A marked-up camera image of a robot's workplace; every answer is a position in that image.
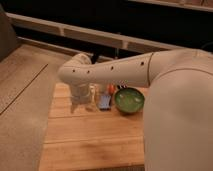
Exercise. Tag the blue sponge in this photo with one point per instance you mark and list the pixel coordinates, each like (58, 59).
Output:
(104, 102)

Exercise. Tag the white shelf rail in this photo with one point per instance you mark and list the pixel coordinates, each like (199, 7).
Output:
(89, 35)

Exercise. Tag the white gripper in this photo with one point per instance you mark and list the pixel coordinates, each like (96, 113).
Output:
(82, 95)

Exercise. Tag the orange carrot toy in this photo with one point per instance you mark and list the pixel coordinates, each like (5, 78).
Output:
(111, 89)

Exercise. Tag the green ceramic bowl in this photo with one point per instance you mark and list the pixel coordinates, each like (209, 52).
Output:
(129, 100)

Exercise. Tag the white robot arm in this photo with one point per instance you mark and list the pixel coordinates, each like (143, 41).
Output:
(178, 108)

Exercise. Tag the wooden cutting board table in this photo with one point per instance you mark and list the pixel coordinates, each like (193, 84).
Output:
(85, 139)

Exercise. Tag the black white striped object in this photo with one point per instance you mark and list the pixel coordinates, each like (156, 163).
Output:
(121, 86)

